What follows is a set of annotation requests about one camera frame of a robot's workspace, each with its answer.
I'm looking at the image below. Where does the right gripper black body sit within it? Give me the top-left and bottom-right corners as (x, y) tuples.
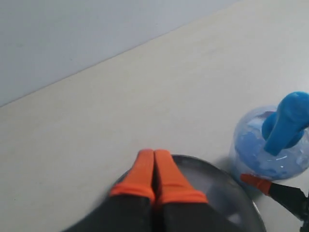
(299, 191), (309, 232)

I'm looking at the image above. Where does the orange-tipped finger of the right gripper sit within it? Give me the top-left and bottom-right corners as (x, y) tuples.
(240, 174), (304, 221)

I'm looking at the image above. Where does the blue soap pump bottle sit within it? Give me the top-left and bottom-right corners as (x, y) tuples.
(229, 91), (309, 185)

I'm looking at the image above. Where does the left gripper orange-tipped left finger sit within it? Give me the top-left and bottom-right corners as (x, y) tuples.
(65, 149), (155, 232)

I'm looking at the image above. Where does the round metal plate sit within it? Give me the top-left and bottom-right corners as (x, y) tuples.
(108, 154), (266, 232)

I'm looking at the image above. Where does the left gripper orange-tipped right finger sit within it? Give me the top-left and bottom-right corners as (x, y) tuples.
(154, 149), (238, 232)

